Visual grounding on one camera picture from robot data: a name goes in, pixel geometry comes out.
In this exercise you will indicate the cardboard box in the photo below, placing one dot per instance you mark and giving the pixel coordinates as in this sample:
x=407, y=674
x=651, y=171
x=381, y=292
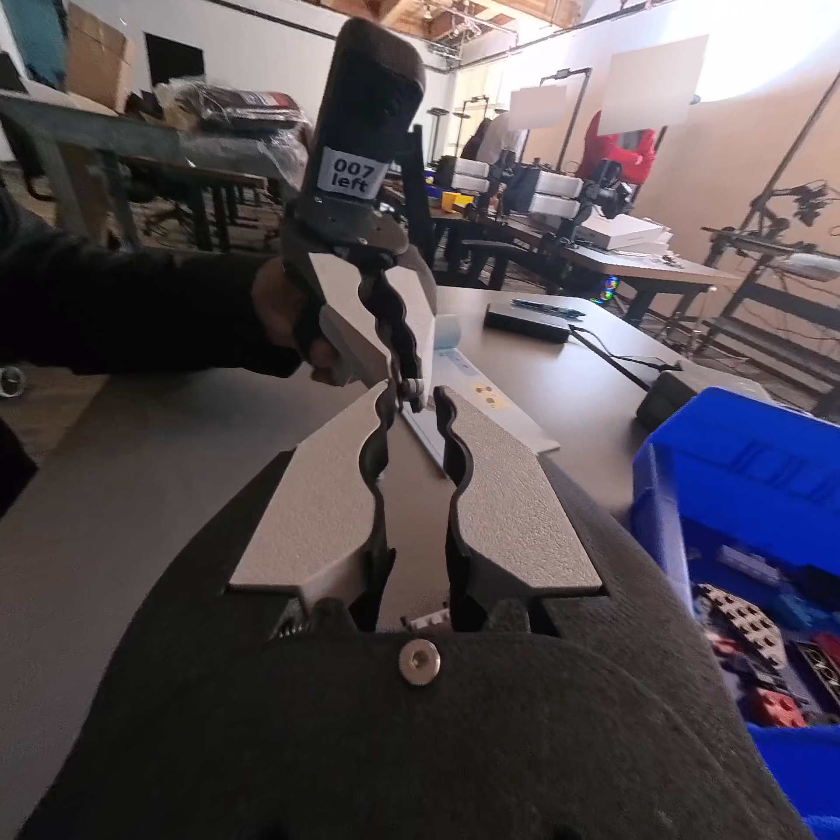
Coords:
x=98, y=59

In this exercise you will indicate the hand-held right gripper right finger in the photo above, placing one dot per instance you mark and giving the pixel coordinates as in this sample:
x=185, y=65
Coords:
x=525, y=518

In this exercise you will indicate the black white robot arm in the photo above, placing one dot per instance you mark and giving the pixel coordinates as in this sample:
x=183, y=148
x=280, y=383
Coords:
x=604, y=190

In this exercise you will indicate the black office chair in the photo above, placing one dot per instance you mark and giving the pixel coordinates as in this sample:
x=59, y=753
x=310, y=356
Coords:
x=420, y=197

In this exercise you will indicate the pile of colourful toy bricks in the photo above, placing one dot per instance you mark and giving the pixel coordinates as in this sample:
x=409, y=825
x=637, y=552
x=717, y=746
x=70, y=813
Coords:
x=754, y=630

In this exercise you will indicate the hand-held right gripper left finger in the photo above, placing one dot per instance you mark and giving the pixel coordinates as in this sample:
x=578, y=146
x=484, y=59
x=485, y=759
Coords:
x=315, y=518

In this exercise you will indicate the wooden top table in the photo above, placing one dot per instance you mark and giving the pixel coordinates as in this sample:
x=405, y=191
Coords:
x=656, y=269

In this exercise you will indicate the grey side table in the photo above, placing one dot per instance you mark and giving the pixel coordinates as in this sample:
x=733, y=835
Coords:
x=98, y=131

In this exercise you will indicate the grey black brick model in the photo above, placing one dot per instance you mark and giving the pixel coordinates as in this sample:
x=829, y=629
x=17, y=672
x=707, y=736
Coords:
x=426, y=618

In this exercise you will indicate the person's left hand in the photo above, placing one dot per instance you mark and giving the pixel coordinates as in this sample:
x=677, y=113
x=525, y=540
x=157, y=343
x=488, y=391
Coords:
x=272, y=308

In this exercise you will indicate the yellow storage bin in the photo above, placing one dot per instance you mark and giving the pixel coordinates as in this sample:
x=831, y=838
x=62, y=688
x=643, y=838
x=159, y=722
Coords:
x=457, y=201

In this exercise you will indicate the dark blue pen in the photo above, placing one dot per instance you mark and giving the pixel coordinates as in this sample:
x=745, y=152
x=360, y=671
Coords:
x=548, y=308

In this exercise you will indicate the plastic wrapped dark bundle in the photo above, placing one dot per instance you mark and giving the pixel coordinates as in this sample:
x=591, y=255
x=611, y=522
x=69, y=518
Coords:
x=243, y=108

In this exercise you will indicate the black cube device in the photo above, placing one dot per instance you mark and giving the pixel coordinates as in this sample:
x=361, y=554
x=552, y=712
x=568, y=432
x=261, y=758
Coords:
x=676, y=394

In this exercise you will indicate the white flat box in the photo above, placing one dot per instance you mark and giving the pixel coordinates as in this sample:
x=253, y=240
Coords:
x=623, y=229

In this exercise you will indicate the black frame rig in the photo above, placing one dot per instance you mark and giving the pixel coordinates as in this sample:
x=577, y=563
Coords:
x=754, y=244

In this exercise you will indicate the blue plastic storage bin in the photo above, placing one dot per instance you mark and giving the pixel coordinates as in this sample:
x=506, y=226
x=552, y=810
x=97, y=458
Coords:
x=800, y=774
x=741, y=446

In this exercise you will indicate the person's left forearm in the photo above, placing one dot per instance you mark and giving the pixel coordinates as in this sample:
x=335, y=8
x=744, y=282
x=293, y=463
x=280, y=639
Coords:
x=131, y=308

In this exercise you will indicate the flat black box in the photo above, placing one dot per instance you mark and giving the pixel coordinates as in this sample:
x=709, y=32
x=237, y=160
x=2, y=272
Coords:
x=525, y=323

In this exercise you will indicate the small grey oval brick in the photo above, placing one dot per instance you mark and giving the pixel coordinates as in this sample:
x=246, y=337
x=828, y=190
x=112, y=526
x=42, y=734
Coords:
x=410, y=388

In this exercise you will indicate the grey desk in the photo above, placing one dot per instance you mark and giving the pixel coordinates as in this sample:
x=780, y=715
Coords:
x=131, y=492

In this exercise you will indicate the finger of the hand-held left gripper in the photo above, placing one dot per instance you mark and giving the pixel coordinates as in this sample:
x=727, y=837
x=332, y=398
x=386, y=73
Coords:
x=348, y=321
x=420, y=315

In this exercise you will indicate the light blue instruction booklet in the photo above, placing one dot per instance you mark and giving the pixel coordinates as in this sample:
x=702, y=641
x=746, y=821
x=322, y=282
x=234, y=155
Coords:
x=485, y=407

